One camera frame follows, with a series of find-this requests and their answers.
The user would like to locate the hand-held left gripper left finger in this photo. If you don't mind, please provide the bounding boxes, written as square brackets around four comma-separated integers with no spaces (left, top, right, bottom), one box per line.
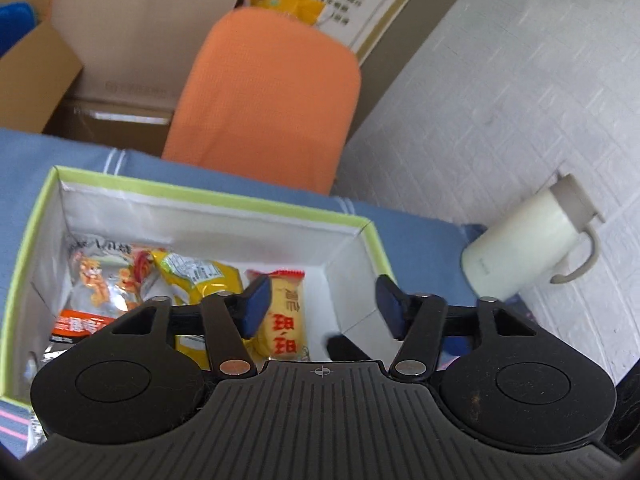
[107,275,273,380]

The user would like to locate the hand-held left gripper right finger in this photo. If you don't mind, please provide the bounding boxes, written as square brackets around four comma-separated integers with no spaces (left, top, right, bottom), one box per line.
[376,275,538,382]

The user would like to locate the yellow red pastry packet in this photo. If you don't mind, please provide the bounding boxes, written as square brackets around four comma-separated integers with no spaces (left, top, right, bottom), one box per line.
[244,269,308,363]

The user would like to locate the green cardboard box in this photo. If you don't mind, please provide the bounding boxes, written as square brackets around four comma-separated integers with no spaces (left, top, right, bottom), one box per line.
[0,165,396,407]

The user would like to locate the black object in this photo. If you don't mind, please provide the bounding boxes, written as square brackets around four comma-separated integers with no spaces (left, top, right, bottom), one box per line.
[325,332,375,362]

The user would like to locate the yellow snack packet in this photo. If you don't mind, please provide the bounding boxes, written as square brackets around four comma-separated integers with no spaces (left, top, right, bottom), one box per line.
[150,249,247,367]

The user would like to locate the blue striped tablecloth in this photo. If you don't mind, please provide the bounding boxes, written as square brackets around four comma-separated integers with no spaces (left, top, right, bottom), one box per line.
[0,127,543,461]

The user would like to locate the white thermos jug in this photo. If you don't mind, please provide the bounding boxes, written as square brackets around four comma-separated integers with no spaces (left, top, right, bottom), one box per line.
[460,174,606,301]

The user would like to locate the clear cartoon snack packet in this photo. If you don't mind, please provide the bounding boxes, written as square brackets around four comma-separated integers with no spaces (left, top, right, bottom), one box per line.
[42,234,166,361]

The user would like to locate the orange mesh chair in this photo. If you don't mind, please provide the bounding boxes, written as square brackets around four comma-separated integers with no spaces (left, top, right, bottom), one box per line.
[162,7,362,196]

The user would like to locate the silver snack packet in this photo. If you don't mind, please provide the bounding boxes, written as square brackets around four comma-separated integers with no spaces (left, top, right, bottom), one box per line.
[22,400,51,457]

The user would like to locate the yellow snack bag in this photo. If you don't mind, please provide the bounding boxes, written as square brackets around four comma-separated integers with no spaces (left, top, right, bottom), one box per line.
[244,0,327,27]

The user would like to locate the brown cardboard box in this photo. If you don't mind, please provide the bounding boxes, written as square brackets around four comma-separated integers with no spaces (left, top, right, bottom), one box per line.
[0,0,176,157]

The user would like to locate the blue cloth bundle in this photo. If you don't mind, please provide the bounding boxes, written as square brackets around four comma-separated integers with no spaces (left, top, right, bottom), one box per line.
[0,2,40,58]

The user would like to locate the tan paper bag blue handles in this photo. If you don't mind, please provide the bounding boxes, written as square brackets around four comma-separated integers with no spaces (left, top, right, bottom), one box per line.
[50,0,253,111]

